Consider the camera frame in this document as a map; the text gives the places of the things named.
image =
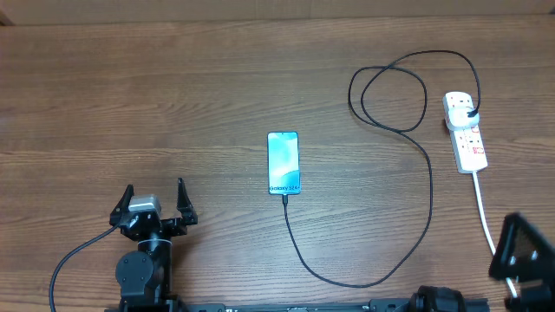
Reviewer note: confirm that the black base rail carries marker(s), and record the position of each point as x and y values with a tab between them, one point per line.
374	305

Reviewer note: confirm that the white power strip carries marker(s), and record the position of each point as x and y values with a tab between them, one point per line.
469	151

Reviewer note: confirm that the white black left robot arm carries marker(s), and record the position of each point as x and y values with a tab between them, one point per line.
145	275

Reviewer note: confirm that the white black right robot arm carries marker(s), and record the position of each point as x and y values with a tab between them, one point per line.
435	299

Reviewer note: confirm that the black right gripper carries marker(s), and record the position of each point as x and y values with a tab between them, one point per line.
536	280

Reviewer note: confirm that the white charger adapter plug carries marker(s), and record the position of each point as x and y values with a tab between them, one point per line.
460	118

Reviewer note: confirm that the blue screen smartphone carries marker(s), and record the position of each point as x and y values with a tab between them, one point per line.
283	163

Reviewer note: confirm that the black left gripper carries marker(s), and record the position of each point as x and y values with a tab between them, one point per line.
178	226

